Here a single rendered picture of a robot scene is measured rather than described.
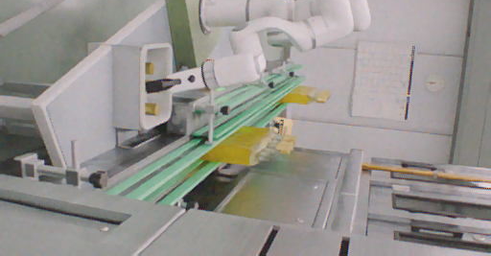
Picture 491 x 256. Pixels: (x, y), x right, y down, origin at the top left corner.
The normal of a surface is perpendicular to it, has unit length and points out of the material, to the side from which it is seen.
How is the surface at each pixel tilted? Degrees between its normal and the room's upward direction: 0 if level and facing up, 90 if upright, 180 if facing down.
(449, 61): 90
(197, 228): 90
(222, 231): 90
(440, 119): 90
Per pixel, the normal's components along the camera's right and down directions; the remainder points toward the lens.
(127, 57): -0.28, 0.19
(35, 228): 0.04, -0.98
